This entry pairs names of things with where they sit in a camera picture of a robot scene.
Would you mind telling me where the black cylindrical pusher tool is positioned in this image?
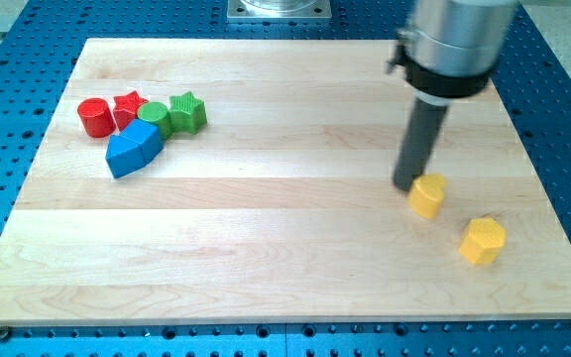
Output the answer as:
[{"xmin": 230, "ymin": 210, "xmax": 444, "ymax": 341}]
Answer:
[{"xmin": 393, "ymin": 97, "xmax": 449, "ymax": 191}]

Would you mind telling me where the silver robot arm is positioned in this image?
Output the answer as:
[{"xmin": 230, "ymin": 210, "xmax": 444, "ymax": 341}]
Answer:
[{"xmin": 388, "ymin": 0, "xmax": 517, "ymax": 191}]

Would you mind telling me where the yellow heart block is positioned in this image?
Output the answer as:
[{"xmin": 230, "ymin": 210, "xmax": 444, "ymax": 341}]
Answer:
[{"xmin": 407, "ymin": 174, "xmax": 447, "ymax": 219}]

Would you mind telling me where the yellow hexagon block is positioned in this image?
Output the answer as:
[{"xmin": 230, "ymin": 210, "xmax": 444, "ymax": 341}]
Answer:
[{"xmin": 458, "ymin": 217, "xmax": 507, "ymax": 265}]

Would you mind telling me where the wooden board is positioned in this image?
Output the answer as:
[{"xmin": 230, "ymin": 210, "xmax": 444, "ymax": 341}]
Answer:
[{"xmin": 0, "ymin": 39, "xmax": 571, "ymax": 326}]

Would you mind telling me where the green star block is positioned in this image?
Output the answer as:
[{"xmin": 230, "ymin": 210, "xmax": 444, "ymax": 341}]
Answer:
[{"xmin": 170, "ymin": 91, "xmax": 207, "ymax": 135}]

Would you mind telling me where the green cylinder block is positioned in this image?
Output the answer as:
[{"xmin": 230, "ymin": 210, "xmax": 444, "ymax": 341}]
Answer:
[{"xmin": 137, "ymin": 101, "xmax": 173, "ymax": 140}]

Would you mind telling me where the blue pentagon block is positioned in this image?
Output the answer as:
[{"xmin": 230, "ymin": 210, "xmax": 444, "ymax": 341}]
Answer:
[{"xmin": 119, "ymin": 119, "xmax": 164, "ymax": 164}]

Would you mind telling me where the red star block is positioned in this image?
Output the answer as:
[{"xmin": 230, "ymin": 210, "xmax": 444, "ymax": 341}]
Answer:
[{"xmin": 112, "ymin": 91, "xmax": 149, "ymax": 131}]

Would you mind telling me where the blue triangular block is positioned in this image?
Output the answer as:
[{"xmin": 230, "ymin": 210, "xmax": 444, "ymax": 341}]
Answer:
[{"xmin": 105, "ymin": 135, "xmax": 146, "ymax": 179}]

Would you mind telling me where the red cylinder block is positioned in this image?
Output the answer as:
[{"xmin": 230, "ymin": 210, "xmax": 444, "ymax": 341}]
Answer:
[{"xmin": 77, "ymin": 98, "xmax": 116, "ymax": 138}]

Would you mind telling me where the blue perforated table plate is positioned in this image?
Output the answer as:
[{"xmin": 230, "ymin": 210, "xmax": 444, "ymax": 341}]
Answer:
[{"xmin": 0, "ymin": 0, "xmax": 571, "ymax": 356}]

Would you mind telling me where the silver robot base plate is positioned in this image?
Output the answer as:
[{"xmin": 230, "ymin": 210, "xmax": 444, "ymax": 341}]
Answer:
[{"xmin": 227, "ymin": 0, "xmax": 332, "ymax": 20}]

